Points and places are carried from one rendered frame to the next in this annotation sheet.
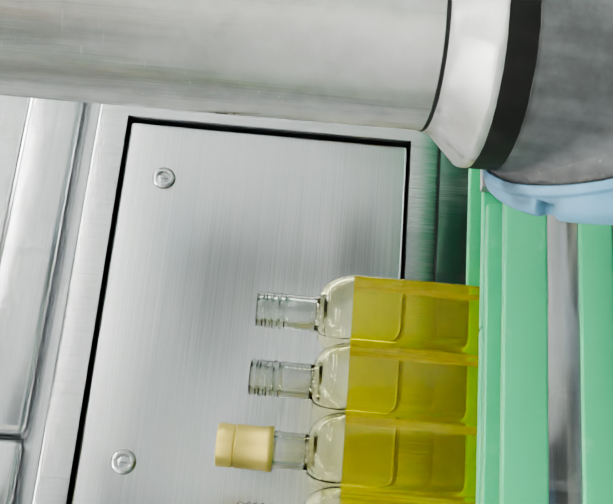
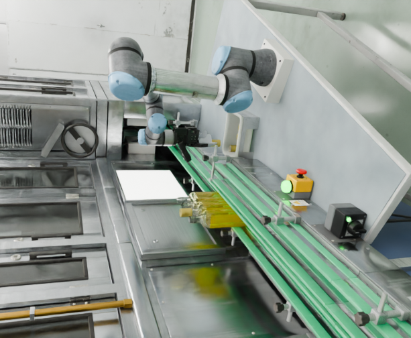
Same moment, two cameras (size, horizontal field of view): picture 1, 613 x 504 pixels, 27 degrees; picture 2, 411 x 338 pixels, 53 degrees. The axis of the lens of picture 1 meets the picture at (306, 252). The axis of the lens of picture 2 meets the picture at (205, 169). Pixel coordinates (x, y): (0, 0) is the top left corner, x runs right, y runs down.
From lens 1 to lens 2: 1.24 m
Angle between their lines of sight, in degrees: 48
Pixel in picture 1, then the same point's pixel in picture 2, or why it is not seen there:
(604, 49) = (235, 79)
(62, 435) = (141, 238)
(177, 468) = (167, 240)
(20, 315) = (122, 227)
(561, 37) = (230, 78)
